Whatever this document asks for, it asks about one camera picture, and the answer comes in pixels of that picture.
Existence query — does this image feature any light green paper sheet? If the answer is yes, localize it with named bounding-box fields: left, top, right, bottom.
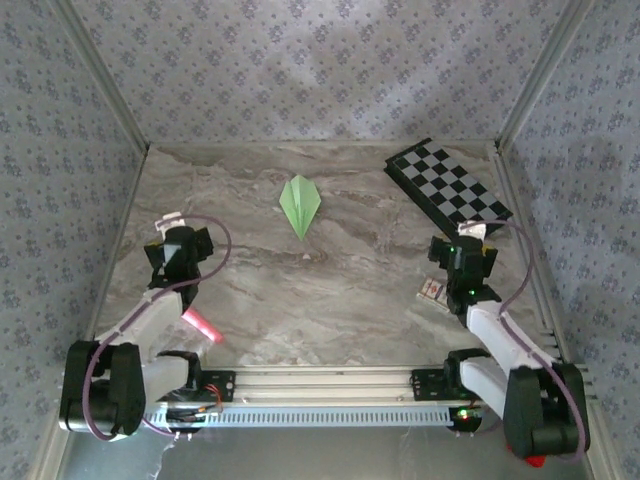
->
left=278, top=174, right=323, bottom=241

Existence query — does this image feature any red white card pack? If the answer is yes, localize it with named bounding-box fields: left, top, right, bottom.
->
left=417, top=277, right=450, bottom=312

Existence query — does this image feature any black grey folding chessboard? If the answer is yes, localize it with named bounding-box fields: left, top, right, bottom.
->
left=383, top=137, right=515, bottom=251

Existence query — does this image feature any pink tube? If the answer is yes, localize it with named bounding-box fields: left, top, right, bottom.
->
left=182, top=308, right=226, bottom=345

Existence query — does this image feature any right controller board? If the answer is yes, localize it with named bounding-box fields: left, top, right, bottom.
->
left=447, top=405, right=486, bottom=434

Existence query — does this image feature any controller board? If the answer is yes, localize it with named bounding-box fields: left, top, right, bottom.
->
left=447, top=405, right=486, bottom=434
left=164, top=407, right=224, bottom=434

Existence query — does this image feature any left controller board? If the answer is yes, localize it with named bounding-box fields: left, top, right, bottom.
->
left=164, top=407, right=224, bottom=434

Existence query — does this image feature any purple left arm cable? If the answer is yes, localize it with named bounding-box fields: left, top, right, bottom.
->
left=82, top=214, right=234, bottom=441

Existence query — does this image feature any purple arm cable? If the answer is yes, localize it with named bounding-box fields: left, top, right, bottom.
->
left=462, top=219, right=589, bottom=464
left=82, top=214, right=234, bottom=441

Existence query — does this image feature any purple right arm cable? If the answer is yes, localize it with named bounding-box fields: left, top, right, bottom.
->
left=462, top=219, right=589, bottom=464

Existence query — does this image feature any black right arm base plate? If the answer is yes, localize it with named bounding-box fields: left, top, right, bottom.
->
left=410, top=367, right=476, bottom=402

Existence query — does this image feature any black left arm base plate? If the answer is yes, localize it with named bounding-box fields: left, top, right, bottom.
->
left=187, top=368, right=237, bottom=404

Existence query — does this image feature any aluminium front rail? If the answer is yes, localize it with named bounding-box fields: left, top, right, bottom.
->
left=144, top=364, right=599, bottom=406

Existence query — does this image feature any aluminium frame post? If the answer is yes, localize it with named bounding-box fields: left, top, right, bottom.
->
left=494, top=0, right=596, bottom=151

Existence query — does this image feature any grey slotted cable duct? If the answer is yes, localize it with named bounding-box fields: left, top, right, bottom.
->
left=142, top=404, right=454, bottom=429

